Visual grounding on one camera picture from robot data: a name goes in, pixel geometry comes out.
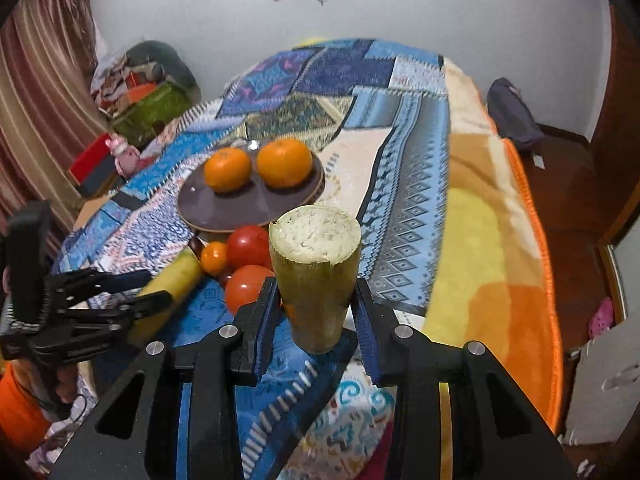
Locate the lower red tomato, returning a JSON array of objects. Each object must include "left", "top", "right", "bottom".
[{"left": 224, "top": 264, "right": 273, "bottom": 315}]

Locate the red tomato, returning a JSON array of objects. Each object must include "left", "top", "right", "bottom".
[
  {"left": 224, "top": 264, "right": 273, "bottom": 315},
  {"left": 226, "top": 226, "right": 272, "bottom": 269}
]

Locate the small tangerine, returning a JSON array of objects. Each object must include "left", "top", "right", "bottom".
[{"left": 200, "top": 242, "right": 228, "bottom": 278}]

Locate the upper red tomato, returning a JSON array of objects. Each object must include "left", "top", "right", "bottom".
[{"left": 226, "top": 226, "right": 272, "bottom": 269}]

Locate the pink plush toy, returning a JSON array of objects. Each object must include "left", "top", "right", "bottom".
[{"left": 105, "top": 133, "right": 140, "bottom": 179}]

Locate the dark brown round plate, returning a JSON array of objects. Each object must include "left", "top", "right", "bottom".
[{"left": 177, "top": 155, "right": 326, "bottom": 234}]

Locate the pink slipper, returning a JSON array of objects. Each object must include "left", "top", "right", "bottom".
[{"left": 588, "top": 297, "right": 614, "bottom": 339}]

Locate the left orange on plate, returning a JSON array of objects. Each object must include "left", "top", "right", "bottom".
[{"left": 203, "top": 148, "right": 253, "bottom": 194}]

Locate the orange on plate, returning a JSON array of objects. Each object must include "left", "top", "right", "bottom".
[
  {"left": 203, "top": 148, "right": 253, "bottom": 194},
  {"left": 256, "top": 138, "right": 314, "bottom": 190}
]

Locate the right orange on plate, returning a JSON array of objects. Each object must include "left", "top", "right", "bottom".
[{"left": 256, "top": 138, "right": 314, "bottom": 190}]

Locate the striped red curtain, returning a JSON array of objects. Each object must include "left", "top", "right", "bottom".
[{"left": 1, "top": 0, "right": 106, "bottom": 255}]

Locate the grey green cushion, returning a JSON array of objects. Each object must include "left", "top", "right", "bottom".
[{"left": 127, "top": 40, "right": 198, "bottom": 90}]

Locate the dark grey bag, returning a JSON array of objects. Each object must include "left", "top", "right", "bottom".
[{"left": 486, "top": 78, "right": 544, "bottom": 151}]

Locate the wooden wardrobe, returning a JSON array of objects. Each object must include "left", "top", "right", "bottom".
[{"left": 590, "top": 6, "right": 639, "bottom": 245}]

